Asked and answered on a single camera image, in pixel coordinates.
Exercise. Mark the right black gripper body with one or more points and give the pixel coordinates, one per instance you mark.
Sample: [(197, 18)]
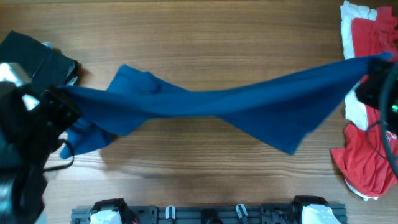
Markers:
[(374, 79)]

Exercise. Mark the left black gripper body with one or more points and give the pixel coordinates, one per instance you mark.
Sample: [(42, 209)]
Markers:
[(58, 109)]

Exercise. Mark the blue t-shirt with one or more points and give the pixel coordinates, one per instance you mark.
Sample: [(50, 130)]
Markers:
[(278, 112)]

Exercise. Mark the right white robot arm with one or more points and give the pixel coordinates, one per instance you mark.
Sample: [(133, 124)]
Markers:
[(388, 116)]

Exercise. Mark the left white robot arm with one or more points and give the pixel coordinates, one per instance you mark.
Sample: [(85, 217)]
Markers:
[(31, 124)]

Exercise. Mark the white garment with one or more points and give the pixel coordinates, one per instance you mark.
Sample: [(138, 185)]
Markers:
[(354, 110)]

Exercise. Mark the black folded garment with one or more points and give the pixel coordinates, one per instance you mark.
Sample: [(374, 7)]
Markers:
[(44, 66)]

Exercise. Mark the red t-shirt with print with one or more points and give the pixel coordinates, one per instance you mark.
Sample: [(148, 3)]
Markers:
[(361, 161)]

